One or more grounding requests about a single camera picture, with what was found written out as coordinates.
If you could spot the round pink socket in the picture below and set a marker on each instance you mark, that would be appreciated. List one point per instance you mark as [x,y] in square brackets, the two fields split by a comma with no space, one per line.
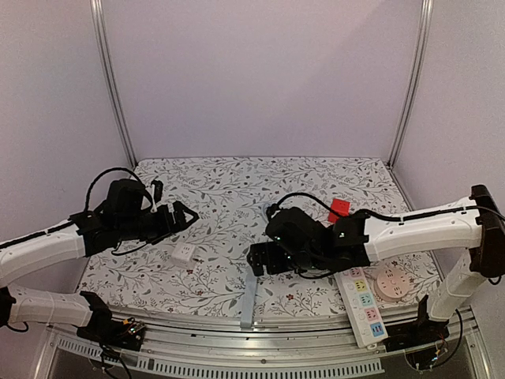
[392,284]

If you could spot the white long power strip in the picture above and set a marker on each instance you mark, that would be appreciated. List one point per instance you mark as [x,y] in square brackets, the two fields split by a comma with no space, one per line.
[361,308]

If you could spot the red cube socket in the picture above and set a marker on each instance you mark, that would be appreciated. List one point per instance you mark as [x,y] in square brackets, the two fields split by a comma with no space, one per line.
[339,208]

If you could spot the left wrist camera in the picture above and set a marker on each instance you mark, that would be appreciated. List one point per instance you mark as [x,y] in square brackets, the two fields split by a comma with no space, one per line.
[156,194]

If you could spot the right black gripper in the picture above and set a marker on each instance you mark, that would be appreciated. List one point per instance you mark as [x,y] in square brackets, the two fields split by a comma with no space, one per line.
[261,258]

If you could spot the right aluminium frame post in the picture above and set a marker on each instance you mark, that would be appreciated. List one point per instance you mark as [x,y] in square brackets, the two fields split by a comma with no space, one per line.
[413,83]

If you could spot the aluminium frame post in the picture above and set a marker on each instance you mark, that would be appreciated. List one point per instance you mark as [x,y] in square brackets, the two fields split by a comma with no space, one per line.
[100,29]
[413,83]

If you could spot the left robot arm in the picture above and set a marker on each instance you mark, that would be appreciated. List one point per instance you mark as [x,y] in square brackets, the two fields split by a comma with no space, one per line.
[131,211]

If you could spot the floral tablecloth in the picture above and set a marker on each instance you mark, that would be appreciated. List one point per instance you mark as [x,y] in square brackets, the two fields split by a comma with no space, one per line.
[229,194]

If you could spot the white cube adapter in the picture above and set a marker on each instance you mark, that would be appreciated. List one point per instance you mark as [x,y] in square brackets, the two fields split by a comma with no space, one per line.
[182,256]

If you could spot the aluminium front rail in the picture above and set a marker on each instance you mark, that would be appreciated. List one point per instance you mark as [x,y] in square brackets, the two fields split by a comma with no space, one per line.
[182,346]

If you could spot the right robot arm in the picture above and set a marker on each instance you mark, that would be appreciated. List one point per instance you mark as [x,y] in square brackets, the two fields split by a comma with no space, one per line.
[473,223]

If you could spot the blue power strip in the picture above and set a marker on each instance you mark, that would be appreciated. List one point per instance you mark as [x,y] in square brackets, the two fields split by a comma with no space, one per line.
[248,301]

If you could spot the left aluminium frame post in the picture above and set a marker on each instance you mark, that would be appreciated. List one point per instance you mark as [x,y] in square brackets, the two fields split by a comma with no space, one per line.
[100,29]

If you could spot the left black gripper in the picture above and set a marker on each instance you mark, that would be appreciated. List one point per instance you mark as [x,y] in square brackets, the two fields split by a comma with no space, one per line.
[167,227]

